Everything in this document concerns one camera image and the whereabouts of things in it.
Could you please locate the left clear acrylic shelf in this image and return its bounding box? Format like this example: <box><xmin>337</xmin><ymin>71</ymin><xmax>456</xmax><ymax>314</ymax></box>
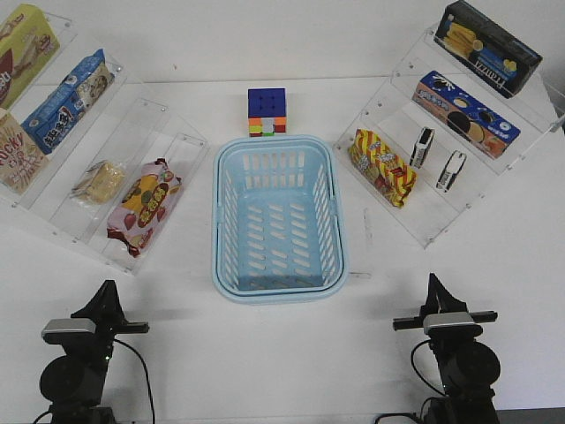
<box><xmin>0</xmin><ymin>9</ymin><xmax>210</xmax><ymax>277</ymax></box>

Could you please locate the right clear acrylic shelf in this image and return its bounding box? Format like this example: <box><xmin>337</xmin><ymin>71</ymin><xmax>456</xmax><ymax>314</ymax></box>
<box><xmin>335</xmin><ymin>28</ymin><xmax>564</xmax><ymax>246</ymax></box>

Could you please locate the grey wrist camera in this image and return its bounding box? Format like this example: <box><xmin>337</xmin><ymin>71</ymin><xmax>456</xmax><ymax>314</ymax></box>
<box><xmin>423</xmin><ymin>312</ymin><xmax>482</xmax><ymax>338</ymax></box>
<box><xmin>41</xmin><ymin>318</ymin><xmax>96</xmax><ymax>345</ymax></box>

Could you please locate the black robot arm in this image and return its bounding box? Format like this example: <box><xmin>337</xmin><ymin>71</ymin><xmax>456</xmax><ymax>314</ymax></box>
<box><xmin>39</xmin><ymin>280</ymin><xmax>149</xmax><ymax>423</ymax></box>
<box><xmin>393</xmin><ymin>273</ymin><xmax>501</xmax><ymax>423</ymax></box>

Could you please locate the pink strawberry snack bag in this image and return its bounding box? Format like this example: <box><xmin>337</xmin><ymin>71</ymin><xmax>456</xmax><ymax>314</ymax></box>
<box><xmin>107</xmin><ymin>158</ymin><xmax>183</xmax><ymax>258</ymax></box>

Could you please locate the yellow wafer box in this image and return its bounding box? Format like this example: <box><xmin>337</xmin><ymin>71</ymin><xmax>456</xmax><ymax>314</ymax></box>
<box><xmin>1</xmin><ymin>4</ymin><xmax>60</xmax><ymax>110</ymax></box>

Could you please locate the red yellow striped snack bag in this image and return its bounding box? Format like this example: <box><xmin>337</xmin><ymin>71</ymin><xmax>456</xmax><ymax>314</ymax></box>
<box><xmin>348</xmin><ymin>128</ymin><xmax>418</xmax><ymax>208</ymax></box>

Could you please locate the Pocky biscuit stick box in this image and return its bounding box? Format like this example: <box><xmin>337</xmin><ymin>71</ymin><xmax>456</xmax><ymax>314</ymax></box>
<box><xmin>0</xmin><ymin>109</ymin><xmax>49</xmax><ymax>194</ymax></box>

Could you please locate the multicolour puzzle cube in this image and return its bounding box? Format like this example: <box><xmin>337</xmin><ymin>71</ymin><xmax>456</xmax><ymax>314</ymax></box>
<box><xmin>247</xmin><ymin>87</ymin><xmax>287</xmax><ymax>137</ymax></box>

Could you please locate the black white tissue pack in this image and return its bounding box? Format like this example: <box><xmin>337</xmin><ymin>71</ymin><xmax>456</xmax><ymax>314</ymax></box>
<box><xmin>436</xmin><ymin>150</ymin><xmax>467</xmax><ymax>193</ymax></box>
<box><xmin>410</xmin><ymin>127</ymin><xmax>435</xmax><ymax>169</ymax></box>

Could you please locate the light blue plastic basket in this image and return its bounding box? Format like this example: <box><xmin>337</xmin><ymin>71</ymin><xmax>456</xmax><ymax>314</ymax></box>
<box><xmin>212</xmin><ymin>135</ymin><xmax>349</xmax><ymax>304</ymax></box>

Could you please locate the black lemon biscuit box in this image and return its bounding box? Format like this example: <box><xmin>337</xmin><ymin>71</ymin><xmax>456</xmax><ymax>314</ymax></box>
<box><xmin>434</xmin><ymin>1</ymin><xmax>543</xmax><ymax>98</ymax></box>

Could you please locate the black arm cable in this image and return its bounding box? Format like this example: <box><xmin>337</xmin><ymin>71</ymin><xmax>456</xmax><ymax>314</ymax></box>
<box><xmin>374</xmin><ymin>338</ymin><xmax>442</xmax><ymax>424</ymax></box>
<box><xmin>34</xmin><ymin>338</ymin><xmax>157</xmax><ymax>424</ymax></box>

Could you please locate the blue orange sandwich cookie box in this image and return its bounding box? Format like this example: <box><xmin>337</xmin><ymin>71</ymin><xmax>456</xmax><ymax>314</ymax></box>
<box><xmin>412</xmin><ymin>71</ymin><xmax>521</xmax><ymax>159</ymax></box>

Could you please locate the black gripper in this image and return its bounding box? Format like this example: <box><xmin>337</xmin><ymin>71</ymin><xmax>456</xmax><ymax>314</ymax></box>
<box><xmin>71</xmin><ymin>279</ymin><xmax>149</xmax><ymax>353</ymax></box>
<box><xmin>392</xmin><ymin>273</ymin><xmax>498</xmax><ymax>331</ymax></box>

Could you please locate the clear acrylic shelf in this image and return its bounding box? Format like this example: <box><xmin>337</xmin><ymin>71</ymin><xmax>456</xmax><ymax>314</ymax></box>
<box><xmin>0</xmin><ymin>9</ymin><xmax>210</xmax><ymax>277</ymax></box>
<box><xmin>335</xmin><ymin>28</ymin><xmax>564</xmax><ymax>246</ymax></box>

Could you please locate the bread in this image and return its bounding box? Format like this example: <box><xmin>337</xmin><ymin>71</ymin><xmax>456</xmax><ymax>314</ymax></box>
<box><xmin>71</xmin><ymin>161</ymin><xmax>125</xmax><ymax>205</ymax></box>

